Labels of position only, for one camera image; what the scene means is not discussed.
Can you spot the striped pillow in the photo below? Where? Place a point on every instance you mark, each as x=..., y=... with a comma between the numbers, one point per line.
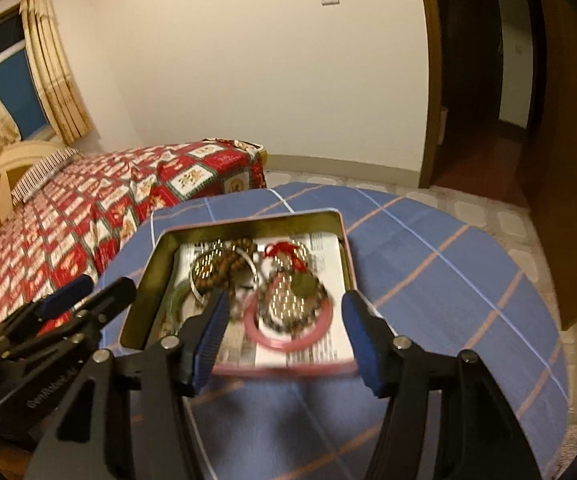
x=43, y=172

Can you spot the red printed bed blanket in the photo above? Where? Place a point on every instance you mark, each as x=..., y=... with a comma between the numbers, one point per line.
x=68, y=210

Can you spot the pink tin box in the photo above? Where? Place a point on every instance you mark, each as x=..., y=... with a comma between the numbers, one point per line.
x=268, y=223

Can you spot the window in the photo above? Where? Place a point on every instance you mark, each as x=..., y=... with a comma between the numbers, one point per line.
x=13, y=85

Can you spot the brown door frame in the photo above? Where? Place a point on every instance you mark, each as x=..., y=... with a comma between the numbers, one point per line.
x=431, y=85

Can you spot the silver bangle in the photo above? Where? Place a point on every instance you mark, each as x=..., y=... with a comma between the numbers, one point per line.
x=196, y=292

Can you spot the pink bangle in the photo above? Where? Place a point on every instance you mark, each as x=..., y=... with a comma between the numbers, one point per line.
x=278, y=343

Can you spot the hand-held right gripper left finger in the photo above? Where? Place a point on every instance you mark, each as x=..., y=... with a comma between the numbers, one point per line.
x=208, y=340

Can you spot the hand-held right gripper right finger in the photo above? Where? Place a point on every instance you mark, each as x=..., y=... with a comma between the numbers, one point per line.
x=363, y=340

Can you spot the blue plaid tablecloth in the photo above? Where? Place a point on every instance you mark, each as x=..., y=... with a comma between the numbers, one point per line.
x=443, y=310

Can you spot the green bangle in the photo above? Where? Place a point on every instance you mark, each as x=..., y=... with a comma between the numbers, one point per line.
x=181, y=295

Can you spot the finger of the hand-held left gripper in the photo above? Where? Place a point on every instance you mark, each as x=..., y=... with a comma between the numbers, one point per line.
x=66, y=296
x=113, y=294

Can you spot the pale waste bin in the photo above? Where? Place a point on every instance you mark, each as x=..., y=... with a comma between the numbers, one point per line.
x=444, y=124

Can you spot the printed paper sheet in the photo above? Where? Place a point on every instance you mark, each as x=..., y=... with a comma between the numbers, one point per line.
x=328, y=260

